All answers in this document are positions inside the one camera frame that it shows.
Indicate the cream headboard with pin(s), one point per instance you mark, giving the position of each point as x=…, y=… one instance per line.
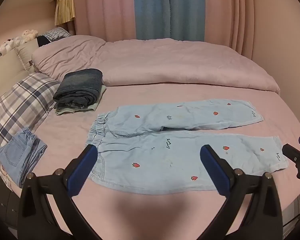
x=3, y=75

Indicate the light blue strawberry pants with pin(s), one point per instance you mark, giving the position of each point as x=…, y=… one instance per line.
x=165, y=152

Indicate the black and white plush toy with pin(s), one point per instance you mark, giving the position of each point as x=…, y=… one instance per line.
x=5, y=47

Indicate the cream pillow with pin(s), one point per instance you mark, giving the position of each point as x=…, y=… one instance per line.
x=26, y=55

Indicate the folded light blue jeans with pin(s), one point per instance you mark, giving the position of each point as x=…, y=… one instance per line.
x=22, y=155

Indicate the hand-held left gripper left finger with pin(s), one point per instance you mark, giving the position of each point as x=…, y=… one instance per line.
x=83, y=166

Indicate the large plaid pillow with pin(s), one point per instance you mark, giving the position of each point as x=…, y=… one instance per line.
x=17, y=105

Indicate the pink curtain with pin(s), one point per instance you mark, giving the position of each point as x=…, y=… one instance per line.
x=228, y=15
x=103, y=7

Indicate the yellow pleated fabric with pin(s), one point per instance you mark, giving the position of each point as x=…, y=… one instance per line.
x=64, y=11

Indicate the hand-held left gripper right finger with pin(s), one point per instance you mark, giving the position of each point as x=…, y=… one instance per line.
x=215, y=170

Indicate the blue curtain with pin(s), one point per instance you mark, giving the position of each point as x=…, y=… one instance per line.
x=168, y=10

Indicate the pink duvet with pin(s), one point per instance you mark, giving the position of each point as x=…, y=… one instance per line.
x=165, y=62

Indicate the dark navy cloth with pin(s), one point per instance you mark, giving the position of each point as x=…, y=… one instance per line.
x=43, y=41

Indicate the folded dark denim jeans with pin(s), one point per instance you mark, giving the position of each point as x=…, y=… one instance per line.
x=78, y=87

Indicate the folded pale green garment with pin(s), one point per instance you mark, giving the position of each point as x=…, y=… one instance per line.
x=95, y=105

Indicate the small plaid pillow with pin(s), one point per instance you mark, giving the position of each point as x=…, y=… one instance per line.
x=55, y=33

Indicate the pink bed sheet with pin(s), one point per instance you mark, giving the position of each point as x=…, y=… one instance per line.
x=65, y=135

